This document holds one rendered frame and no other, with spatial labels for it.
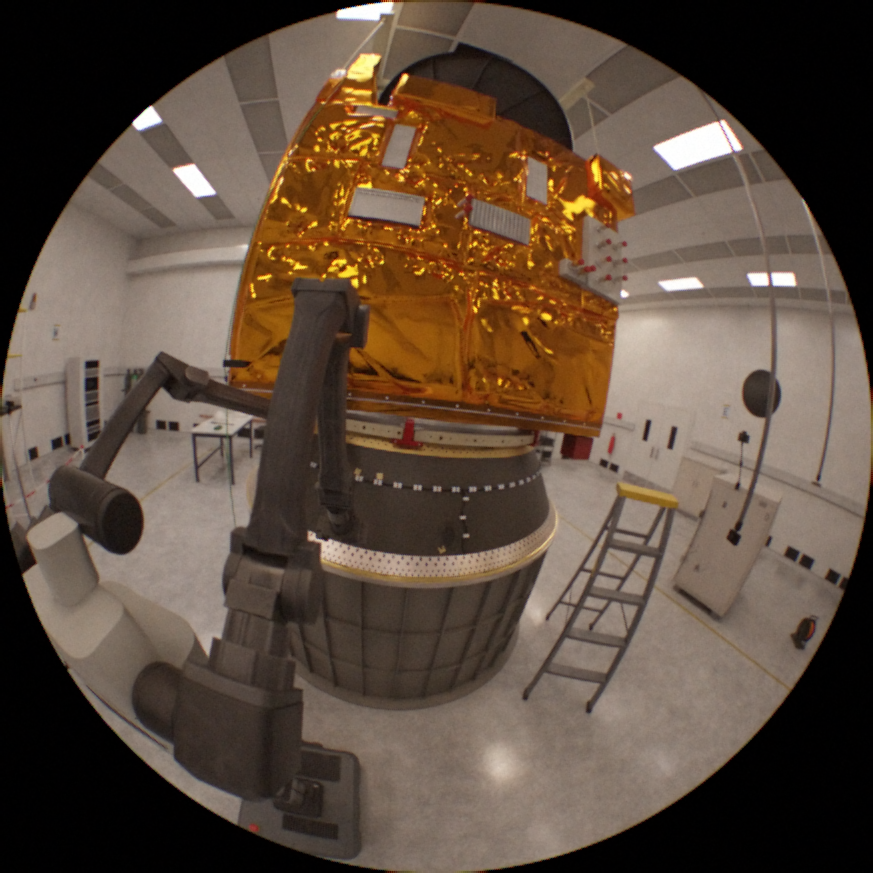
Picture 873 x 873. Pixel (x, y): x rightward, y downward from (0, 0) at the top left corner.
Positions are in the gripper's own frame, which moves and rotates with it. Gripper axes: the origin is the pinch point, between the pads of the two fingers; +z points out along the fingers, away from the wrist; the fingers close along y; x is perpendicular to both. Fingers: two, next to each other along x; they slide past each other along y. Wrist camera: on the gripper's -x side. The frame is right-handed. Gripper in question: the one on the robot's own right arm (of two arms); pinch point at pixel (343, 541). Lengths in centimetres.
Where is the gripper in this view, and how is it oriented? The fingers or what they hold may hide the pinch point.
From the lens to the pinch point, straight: 87.1
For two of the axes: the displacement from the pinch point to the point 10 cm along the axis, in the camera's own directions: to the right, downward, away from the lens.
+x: 0.2, 6.7, -7.4
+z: -1.8, 7.3, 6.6
